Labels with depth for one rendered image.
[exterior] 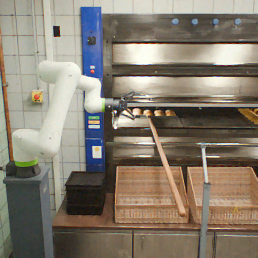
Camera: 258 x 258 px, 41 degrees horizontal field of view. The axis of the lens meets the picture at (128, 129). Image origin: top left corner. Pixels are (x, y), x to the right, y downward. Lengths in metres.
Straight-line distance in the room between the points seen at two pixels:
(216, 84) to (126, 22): 0.88
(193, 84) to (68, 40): 1.07
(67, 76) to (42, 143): 0.37
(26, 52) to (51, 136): 1.29
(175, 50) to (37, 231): 1.69
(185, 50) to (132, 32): 0.45
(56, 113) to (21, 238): 0.75
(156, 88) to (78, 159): 0.91
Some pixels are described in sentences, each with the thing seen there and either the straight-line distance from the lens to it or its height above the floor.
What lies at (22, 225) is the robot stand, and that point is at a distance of 2.06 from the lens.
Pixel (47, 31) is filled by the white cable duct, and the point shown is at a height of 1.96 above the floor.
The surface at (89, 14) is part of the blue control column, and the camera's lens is 2.79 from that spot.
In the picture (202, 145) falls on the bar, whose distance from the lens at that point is 2.57.
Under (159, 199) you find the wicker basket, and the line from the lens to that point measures 3.00.
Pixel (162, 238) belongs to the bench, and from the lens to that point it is 2.68.
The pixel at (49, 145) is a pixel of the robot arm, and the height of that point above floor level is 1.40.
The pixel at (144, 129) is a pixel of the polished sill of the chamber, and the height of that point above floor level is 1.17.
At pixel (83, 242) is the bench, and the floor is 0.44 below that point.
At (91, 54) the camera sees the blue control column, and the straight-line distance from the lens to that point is 2.79.
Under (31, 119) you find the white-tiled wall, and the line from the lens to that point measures 3.02.
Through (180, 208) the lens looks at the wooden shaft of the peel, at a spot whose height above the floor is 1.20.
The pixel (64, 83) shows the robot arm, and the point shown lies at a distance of 1.83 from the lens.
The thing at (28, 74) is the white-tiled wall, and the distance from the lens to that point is 2.95.
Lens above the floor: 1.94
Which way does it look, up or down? 15 degrees down
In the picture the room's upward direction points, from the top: straight up
